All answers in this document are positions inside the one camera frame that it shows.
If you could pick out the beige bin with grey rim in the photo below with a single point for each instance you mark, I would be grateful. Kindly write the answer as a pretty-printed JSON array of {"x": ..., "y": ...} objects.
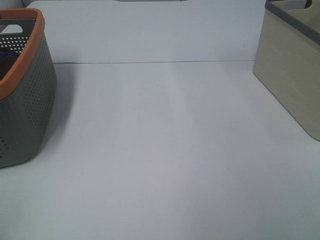
[{"x": 287, "y": 60}]

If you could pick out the brown towel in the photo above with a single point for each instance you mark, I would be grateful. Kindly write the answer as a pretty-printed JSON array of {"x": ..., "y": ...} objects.
[{"x": 5, "y": 66}]

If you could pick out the grey basket with orange rim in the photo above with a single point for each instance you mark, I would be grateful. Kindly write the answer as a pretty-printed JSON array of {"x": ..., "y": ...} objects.
[{"x": 27, "y": 92}]

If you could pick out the blue cloth in basket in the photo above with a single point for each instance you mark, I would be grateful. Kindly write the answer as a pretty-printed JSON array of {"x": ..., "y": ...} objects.
[{"x": 4, "y": 55}]

